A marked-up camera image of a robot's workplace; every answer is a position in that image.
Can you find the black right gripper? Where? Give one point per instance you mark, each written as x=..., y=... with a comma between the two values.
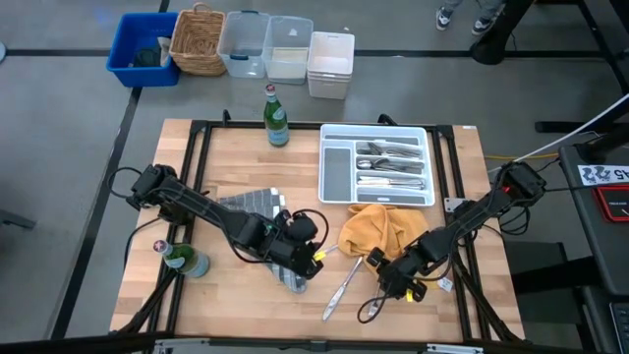
x=405, y=273

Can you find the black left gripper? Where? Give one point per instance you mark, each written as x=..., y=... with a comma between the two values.
x=295, y=252

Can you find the silver table knife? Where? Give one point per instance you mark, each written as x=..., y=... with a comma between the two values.
x=393, y=186
x=373, y=180
x=408, y=183
x=334, y=302

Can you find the large silver spoon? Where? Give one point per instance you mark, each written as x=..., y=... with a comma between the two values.
x=364, y=164

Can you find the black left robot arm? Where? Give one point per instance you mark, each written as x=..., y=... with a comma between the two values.
x=196, y=204

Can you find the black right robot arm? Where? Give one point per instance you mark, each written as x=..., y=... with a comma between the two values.
x=472, y=216

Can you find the yellow cloth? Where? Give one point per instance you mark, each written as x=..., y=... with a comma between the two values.
x=388, y=231

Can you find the white cutlery tray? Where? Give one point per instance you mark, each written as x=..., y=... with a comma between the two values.
x=336, y=174

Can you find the grey checked cloth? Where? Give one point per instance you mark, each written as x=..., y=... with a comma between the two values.
x=250, y=201

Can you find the green glass water bottle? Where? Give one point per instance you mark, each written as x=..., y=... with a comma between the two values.
x=187, y=259
x=275, y=120

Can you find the white plastic bin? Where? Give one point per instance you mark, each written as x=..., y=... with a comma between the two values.
x=330, y=59

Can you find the black desk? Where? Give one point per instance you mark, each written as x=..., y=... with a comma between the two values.
x=589, y=246

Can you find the clear plastic bin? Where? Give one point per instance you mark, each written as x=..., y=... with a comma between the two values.
x=287, y=54

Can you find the black stand base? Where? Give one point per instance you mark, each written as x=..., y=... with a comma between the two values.
x=491, y=49

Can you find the white label card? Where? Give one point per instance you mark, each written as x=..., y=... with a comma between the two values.
x=602, y=174

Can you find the clear bin blue latch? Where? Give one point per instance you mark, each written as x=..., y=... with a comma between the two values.
x=243, y=34

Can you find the person's shoe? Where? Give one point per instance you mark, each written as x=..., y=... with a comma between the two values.
x=444, y=18
x=480, y=27

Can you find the black keyboard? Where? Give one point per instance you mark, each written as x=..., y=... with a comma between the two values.
x=620, y=329

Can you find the wicker basket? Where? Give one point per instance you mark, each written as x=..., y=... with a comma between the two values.
x=196, y=39

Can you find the dark cloth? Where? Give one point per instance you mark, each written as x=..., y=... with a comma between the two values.
x=147, y=58

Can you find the person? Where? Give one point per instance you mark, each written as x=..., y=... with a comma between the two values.
x=486, y=7

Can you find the blue plastic bin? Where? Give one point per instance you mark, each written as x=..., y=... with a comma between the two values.
x=123, y=49

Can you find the grey chair leg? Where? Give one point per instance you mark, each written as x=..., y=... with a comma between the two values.
x=15, y=218

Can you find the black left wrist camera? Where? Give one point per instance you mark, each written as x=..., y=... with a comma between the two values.
x=301, y=227

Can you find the black table frame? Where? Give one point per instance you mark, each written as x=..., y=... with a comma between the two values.
x=236, y=125

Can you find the black metal stand frame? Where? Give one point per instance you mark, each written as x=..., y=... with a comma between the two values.
x=565, y=127

